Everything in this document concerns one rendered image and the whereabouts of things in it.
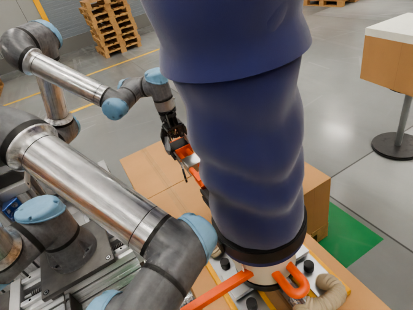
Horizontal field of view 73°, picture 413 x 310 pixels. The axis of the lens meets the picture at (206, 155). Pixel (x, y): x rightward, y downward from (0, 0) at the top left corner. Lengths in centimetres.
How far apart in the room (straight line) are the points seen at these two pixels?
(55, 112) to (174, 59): 101
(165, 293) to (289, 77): 33
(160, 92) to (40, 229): 57
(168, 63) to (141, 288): 30
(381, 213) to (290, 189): 186
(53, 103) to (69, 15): 910
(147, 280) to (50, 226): 55
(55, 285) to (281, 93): 86
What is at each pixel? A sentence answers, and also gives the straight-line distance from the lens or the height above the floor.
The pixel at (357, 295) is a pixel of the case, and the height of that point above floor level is 95.
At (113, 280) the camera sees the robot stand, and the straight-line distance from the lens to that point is 111.
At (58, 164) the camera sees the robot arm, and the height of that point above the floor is 152.
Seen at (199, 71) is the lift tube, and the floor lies 161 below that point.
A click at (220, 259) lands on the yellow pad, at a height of 97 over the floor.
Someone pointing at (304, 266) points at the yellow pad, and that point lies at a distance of 87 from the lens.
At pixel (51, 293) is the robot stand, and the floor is 104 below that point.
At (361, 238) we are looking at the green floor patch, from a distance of 220.
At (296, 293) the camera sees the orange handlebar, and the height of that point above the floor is 109.
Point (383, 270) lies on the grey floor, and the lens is 210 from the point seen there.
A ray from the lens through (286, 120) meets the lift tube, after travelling 47.
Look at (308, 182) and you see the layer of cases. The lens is 173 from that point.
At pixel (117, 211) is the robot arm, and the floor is 146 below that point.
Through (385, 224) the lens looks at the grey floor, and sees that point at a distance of 231.
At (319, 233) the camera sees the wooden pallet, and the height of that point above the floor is 9.
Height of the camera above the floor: 174
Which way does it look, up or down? 36 degrees down
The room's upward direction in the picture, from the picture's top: 15 degrees counter-clockwise
